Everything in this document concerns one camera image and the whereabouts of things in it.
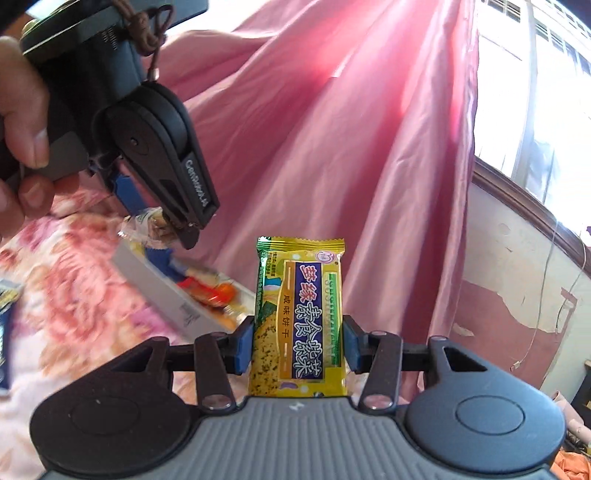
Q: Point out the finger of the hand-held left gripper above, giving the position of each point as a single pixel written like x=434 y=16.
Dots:
x=194 y=194
x=123 y=190

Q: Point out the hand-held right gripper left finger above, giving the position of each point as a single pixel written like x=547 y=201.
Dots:
x=244 y=347

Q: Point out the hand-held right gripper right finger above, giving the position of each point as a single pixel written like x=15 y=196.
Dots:
x=352 y=347

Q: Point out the green label pastry packet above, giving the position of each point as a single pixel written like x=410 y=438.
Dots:
x=147 y=224

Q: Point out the yellow green cracker packet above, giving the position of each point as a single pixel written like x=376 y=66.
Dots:
x=300 y=323

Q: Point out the red clear snack packet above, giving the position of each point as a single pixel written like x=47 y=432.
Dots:
x=196 y=285

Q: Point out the grey cardboard box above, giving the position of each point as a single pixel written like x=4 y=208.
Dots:
x=157 y=291

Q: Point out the person's left hand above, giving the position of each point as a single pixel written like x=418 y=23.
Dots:
x=23 y=97

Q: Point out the small orange ball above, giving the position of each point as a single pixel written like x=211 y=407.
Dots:
x=225 y=292

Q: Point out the small blue packet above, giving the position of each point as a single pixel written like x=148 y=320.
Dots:
x=159 y=261

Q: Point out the pink curtain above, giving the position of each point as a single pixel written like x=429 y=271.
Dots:
x=323 y=138

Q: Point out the long dark blue snack packet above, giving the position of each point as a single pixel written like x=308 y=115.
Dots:
x=5 y=332

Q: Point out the orange cloth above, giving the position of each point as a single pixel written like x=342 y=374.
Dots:
x=572 y=466

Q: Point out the window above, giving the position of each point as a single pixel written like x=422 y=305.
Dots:
x=531 y=92

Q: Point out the wooden window frame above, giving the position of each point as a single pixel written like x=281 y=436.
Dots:
x=517 y=196

